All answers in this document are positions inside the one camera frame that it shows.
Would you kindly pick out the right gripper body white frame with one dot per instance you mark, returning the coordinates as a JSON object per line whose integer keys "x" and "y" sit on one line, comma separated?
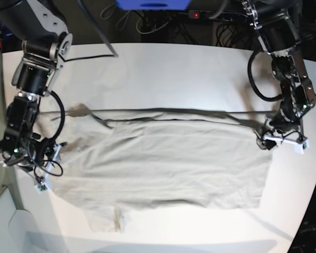
{"x": 40, "y": 165}

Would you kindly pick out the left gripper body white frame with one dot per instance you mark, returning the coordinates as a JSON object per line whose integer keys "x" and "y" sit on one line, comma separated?
{"x": 290, "y": 134}

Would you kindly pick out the grey t-shirt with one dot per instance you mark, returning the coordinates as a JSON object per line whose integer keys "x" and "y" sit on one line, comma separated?
{"x": 118, "y": 161}

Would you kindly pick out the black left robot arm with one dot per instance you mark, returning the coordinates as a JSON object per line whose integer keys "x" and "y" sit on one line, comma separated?
{"x": 279, "y": 39}

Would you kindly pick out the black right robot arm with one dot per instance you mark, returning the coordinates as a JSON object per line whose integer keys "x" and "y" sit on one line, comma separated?
{"x": 45, "y": 42}

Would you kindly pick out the blue box at top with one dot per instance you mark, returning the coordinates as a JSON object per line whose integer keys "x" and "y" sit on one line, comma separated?
{"x": 153, "y": 4}

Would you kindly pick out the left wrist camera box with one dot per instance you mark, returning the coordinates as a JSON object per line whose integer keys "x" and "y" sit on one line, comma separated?
{"x": 301, "y": 146}

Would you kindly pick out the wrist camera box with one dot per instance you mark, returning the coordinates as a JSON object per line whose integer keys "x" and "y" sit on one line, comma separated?
{"x": 42, "y": 187}
{"x": 301, "y": 146}

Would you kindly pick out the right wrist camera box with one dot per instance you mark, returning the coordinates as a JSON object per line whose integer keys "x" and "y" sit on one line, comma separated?
{"x": 42, "y": 187}

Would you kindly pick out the black power strip red switch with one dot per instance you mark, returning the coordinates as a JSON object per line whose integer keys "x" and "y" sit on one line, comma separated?
{"x": 208, "y": 15}

